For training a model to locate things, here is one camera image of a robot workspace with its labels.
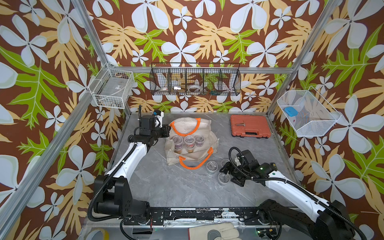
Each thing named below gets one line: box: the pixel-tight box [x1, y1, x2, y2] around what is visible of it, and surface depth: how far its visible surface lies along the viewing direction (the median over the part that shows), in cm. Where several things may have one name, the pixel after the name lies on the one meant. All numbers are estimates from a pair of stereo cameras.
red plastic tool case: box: [230, 114, 272, 139], surface depth 107 cm
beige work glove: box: [188, 222, 242, 240], surface depth 71 cm
